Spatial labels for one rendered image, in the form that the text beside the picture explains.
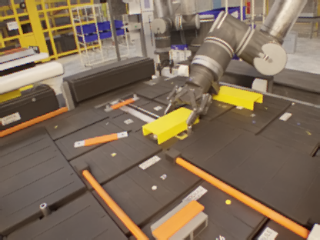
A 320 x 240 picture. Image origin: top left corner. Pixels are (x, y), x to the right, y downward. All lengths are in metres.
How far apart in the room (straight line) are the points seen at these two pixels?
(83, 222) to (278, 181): 0.37
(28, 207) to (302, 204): 0.51
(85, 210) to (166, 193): 0.16
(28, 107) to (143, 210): 0.64
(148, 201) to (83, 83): 0.64
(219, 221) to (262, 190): 0.10
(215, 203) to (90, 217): 0.22
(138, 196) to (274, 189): 0.25
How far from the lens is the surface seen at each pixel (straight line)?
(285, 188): 0.46
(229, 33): 0.72
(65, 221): 0.44
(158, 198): 0.43
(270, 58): 0.75
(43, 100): 0.92
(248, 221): 0.40
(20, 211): 0.51
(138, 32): 3.62
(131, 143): 0.59
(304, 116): 0.74
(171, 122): 0.62
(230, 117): 0.68
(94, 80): 0.96
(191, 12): 1.57
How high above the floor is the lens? 1.32
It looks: 27 degrees down
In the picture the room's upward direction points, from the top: 7 degrees counter-clockwise
